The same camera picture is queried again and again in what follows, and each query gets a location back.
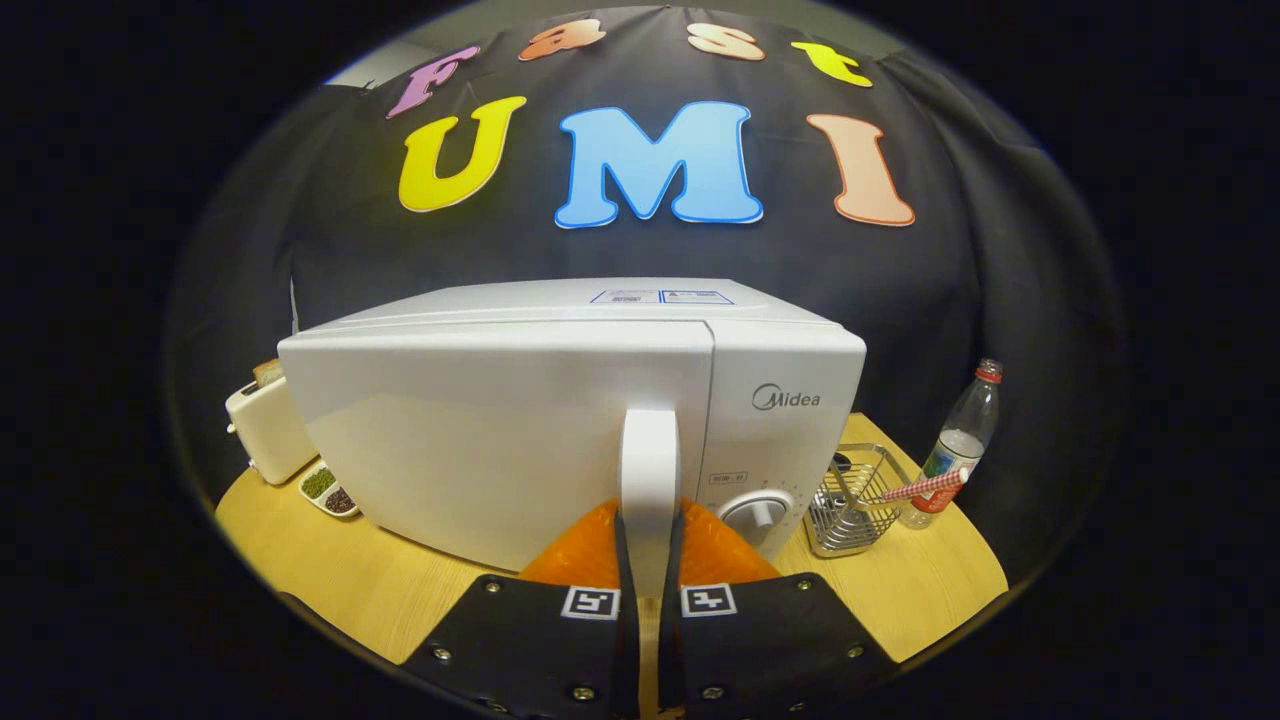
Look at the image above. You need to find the white divided bean dish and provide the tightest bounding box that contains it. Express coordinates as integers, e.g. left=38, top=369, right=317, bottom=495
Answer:
left=298, top=460, right=361, bottom=519

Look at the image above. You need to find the white toaster oven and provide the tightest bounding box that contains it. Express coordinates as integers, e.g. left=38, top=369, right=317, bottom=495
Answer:
left=277, top=277, right=868, bottom=601

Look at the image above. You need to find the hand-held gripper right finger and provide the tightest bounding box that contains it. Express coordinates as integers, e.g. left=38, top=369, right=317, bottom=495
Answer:
left=657, top=498, right=896, bottom=720

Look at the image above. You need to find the clear plastic water bottle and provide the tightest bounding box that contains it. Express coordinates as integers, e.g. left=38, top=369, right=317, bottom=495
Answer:
left=898, top=358, right=1004, bottom=530

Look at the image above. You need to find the white bread toaster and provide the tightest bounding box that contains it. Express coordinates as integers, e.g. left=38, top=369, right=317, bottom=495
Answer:
left=225, top=372, right=319, bottom=486

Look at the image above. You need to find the metal wire basket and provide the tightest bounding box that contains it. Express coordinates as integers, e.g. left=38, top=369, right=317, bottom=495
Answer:
left=803, top=443, right=913, bottom=559

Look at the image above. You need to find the red checkered straw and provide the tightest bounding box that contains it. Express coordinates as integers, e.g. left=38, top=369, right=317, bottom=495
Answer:
left=882, top=467, right=969, bottom=504

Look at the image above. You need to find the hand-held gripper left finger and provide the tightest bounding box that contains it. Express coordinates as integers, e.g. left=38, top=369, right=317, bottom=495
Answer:
left=400, top=498, right=641, bottom=720

